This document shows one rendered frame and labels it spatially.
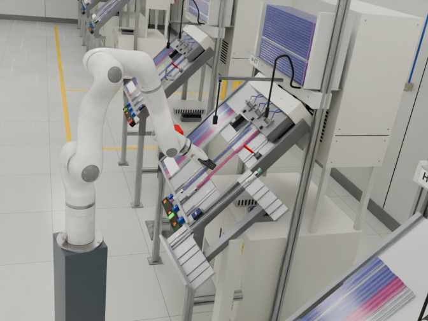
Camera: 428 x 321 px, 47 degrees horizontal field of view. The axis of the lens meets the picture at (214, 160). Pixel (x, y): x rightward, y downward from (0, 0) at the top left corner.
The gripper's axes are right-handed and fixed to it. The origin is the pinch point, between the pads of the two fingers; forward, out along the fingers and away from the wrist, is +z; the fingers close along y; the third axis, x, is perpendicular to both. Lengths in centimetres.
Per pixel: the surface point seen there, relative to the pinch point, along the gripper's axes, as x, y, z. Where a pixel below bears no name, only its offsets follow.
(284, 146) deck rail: -27.3, -10.0, 18.5
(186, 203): 24.5, 7.7, 7.7
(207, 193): 12.8, 1.1, 9.3
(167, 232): 77, 91, 60
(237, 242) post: 13.8, -36.6, 12.2
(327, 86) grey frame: -59, -13, 14
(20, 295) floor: 130, 41, -20
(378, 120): -64, -10, 51
